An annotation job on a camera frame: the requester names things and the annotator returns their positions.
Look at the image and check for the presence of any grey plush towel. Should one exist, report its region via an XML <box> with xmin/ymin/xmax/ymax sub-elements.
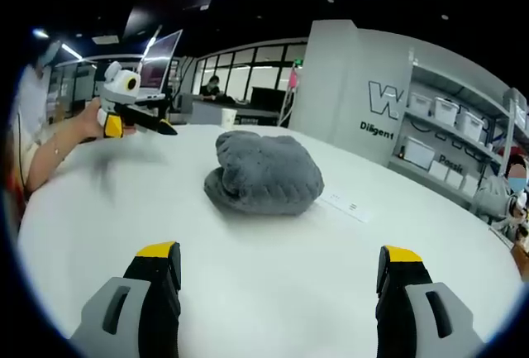
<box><xmin>203</xmin><ymin>129</ymin><xmax>326</xmax><ymax>217</ymax></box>

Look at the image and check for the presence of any thin cable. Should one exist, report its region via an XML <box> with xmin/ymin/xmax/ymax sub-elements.
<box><xmin>11</xmin><ymin>112</ymin><xmax>32</xmax><ymax>192</ymax></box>

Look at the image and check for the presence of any person's torso in white shirt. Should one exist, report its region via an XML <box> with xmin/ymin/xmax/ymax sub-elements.
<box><xmin>7</xmin><ymin>63</ymin><xmax>57</xmax><ymax>177</ymax></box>

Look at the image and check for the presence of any grey counter desk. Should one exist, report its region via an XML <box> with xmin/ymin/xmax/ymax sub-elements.
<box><xmin>190</xmin><ymin>98</ymin><xmax>290</xmax><ymax>126</ymax></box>

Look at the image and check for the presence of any white lettered pillar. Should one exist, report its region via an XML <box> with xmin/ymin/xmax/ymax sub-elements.
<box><xmin>288</xmin><ymin>19</ymin><xmax>414</xmax><ymax>169</ymax></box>

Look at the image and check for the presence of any black monitor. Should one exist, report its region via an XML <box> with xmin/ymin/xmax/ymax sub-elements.
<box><xmin>250</xmin><ymin>86</ymin><xmax>287</xmax><ymax>107</ymax></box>

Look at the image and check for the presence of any brown board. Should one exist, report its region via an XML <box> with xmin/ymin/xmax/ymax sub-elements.
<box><xmin>509</xmin><ymin>241</ymin><xmax>529</xmax><ymax>281</ymax></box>

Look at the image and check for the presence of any group of white storage boxes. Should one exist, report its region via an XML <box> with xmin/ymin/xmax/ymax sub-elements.
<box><xmin>403</xmin><ymin>89</ymin><xmax>529</xmax><ymax>193</ymax></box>

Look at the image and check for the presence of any person's masked head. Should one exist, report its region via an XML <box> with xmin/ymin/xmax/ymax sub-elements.
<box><xmin>36</xmin><ymin>39</ymin><xmax>64</xmax><ymax>73</ymax></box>

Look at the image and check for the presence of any person's left hand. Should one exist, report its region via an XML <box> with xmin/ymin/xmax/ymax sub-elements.
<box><xmin>75</xmin><ymin>96</ymin><xmax>140</xmax><ymax>145</ymax></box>

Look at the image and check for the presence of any open silver laptop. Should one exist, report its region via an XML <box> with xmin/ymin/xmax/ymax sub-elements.
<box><xmin>134</xmin><ymin>29</ymin><xmax>184</xmax><ymax>105</ymax></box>

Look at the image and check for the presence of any grey metal shelf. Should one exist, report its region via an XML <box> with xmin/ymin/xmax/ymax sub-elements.
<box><xmin>387</xmin><ymin>48</ymin><xmax>529</xmax><ymax>227</ymax></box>

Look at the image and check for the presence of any white label strip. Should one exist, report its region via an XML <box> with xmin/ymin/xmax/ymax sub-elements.
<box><xmin>318</xmin><ymin>191</ymin><xmax>374</xmax><ymax>225</ymax></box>

